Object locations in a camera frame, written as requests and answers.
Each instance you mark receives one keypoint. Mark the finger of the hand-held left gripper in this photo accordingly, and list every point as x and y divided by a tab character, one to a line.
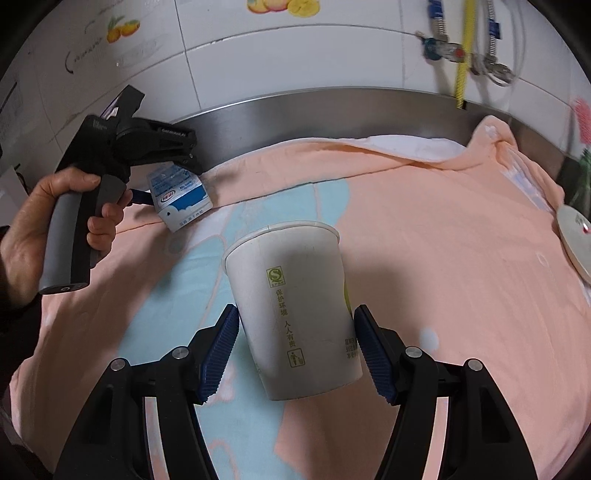
141	197
161	138

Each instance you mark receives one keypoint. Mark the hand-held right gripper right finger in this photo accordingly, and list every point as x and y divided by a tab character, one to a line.
376	355

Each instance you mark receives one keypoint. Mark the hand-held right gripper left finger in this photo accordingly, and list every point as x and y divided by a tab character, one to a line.
219	355

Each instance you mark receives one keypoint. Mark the blue white milk carton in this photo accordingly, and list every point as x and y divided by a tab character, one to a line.
182	203

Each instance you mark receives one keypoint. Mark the white paper cup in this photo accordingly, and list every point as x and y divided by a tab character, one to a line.
295	300

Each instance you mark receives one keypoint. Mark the person's left hand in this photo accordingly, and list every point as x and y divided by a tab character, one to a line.
23	240

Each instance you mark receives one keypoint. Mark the pink towel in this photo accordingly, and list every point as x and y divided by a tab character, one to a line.
438	230

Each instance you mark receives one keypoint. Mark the white floral plate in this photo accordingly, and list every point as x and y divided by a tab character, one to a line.
577	240

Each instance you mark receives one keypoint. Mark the green glass jar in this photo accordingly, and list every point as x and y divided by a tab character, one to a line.
584	184

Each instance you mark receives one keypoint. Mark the water valve with red knob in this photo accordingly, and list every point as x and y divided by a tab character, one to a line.
441	46

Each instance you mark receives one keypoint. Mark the metal water valve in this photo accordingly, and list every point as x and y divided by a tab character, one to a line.
494	69

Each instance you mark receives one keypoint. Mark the pink bottle brush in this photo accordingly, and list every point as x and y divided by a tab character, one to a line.
582	115

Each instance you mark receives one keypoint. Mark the orange fruit wall sticker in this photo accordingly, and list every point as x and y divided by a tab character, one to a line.
122	30
281	5

